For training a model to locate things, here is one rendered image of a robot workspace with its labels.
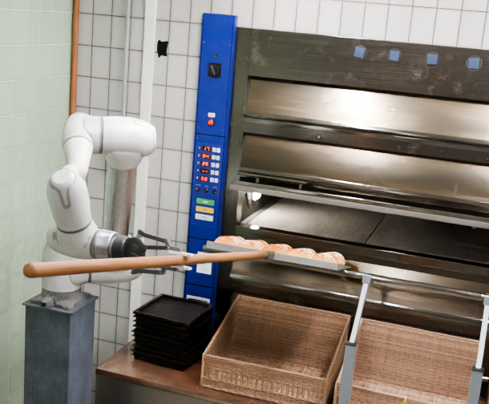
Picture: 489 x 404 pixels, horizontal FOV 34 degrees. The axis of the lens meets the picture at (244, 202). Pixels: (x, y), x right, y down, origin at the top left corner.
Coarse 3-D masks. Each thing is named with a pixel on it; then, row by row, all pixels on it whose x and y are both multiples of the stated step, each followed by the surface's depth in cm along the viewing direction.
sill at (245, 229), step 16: (240, 224) 385; (288, 240) 376; (304, 240) 373; (320, 240) 371; (336, 240) 371; (368, 256) 365; (384, 256) 362; (400, 256) 360; (416, 256) 358; (432, 256) 359; (464, 272) 352; (480, 272) 350
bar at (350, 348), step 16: (336, 272) 332; (352, 272) 330; (416, 288) 322; (432, 288) 320; (448, 288) 319; (352, 336) 316; (480, 336) 307; (352, 352) 312; (480, 352) 304; (352, 368) 314; (480, 368) 300; (480, 384) 299
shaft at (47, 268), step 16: (160, 256) 212; (176, 256) 222; (208, 256) 246; (224, 256) 261; (240, 256) 278; (256, 256) 297; (32, 272) 151; (48, 272) 155; (64, 272) 161; (80, 272) 168; (96, 272) 176
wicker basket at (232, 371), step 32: (224, 320) 367; (256, 320) 382; (288, 320) 378; (320, 320) 374; (224, 352) 375; (256, 352) 382; (320, 352) 373; (224, 384) 345; (256, 384) 340; (288, 384) 336; (320, 384) 331
